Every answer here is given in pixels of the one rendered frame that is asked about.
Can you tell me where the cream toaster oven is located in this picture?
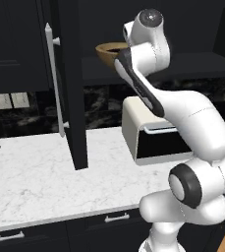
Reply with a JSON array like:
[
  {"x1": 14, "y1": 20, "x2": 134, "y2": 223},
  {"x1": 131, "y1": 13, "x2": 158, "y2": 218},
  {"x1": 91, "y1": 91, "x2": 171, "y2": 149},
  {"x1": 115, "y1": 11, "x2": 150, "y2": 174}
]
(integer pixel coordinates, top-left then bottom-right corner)
[{"x1": 121, "y1": 95, "x2": 197, "y2": 166}]

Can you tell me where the black open wall cabinet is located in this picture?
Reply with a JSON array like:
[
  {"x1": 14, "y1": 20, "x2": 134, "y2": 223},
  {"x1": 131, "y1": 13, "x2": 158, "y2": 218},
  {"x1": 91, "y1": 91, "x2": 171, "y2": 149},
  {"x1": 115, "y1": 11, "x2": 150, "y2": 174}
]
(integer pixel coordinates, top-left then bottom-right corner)
[{"x1": 78, "y1": 0, "x2": 225, "y2": 88}]

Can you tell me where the white toaster oven handle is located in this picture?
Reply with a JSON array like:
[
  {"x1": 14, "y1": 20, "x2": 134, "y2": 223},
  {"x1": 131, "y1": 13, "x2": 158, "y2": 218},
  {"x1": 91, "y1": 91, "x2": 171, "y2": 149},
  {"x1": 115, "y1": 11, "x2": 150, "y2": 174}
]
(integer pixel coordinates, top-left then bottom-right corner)
[{"x1": 142, "y1": 125, "x2": 179, "y2": 135}]

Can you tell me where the black drawer front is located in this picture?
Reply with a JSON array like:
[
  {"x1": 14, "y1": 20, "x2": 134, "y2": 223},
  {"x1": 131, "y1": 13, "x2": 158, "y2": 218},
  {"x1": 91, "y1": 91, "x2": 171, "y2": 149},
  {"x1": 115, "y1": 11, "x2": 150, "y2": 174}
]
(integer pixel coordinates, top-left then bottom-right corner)
[
  {"x1": 84, "y1": 208, "x2": 151, "y2": 232},
  {"x1": 0, "y1": 221, "x2": 71, "y2": 252}
]

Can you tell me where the white drawer handle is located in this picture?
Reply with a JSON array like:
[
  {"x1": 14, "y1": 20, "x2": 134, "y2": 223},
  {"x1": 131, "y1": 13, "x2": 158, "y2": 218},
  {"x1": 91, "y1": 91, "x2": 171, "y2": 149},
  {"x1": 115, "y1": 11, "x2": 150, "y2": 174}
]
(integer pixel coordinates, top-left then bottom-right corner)
[
  {"x1": 0, "y1": 230, "x2": 26, "y2": 243},
  {"x1": 103, "y1": 212, "x2": 131, "y2": 224}
]

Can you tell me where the black closed wall cabinet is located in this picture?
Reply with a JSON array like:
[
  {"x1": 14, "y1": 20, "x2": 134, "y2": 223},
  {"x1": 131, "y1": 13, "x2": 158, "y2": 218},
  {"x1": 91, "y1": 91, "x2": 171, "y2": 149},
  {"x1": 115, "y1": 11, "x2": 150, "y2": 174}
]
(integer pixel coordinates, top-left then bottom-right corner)
[{"x1": 0, "y1": 0, "x2": 54, "y2": 95}]

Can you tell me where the long white cabinet door handle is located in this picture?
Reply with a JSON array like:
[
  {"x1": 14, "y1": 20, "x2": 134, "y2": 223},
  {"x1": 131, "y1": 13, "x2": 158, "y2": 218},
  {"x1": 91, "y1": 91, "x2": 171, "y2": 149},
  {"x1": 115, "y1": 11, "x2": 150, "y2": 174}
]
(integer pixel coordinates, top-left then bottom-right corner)
[{"x1": 43, "y1": 22, "x2": 71, "y2": 139}]

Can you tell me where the brown wooden bowl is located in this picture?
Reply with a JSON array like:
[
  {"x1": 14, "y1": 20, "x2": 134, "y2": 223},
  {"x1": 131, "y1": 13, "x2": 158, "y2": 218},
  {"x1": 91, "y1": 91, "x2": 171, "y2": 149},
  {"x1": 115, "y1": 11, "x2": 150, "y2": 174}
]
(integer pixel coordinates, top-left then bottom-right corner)
[{"x1": 94, "y1": 41, "x2": 132, "y2": 69}]

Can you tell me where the black open cabinet door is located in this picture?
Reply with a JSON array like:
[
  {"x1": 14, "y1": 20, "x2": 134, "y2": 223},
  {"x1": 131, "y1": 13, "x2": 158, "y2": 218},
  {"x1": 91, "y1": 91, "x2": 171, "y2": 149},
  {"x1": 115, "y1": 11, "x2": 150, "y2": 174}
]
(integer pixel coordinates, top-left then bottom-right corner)
[{"x1": 49, "y1": 0, "x2": 89, "y2": 171}]

